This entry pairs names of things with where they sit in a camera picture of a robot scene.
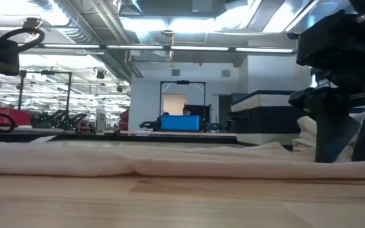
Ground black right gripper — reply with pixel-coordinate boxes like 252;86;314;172
288;0;365;164

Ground cream towel thin grey plaid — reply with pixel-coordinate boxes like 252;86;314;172
297;111;365;142

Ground navy blue fabric basket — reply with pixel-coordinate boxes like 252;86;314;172
228;90;312;147

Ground plain beige towel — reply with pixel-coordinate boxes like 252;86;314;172
0;141;365;181

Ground ceiling dome fixture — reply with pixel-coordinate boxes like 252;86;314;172
22;17;44;31

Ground red box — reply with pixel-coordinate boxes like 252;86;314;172
0;106;33;127

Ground distant black robot arms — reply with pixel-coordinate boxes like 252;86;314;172
32;109;90;131

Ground long ceiling light bar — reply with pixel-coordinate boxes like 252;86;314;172
27;43;298;54

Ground red panel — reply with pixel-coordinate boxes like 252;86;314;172
118;109;130;130

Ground blue plastic bin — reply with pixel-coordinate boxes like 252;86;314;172
160;114;202;132

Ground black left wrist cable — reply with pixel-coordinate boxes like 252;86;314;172
0;27;46;53

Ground black gantry frame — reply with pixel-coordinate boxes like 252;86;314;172
17;70;74;111
159;80;207;127

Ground silver ventilation duct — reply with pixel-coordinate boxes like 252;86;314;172
248;0;357;36

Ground black aluminium table frame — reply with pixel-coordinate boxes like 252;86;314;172
0;132;239;144

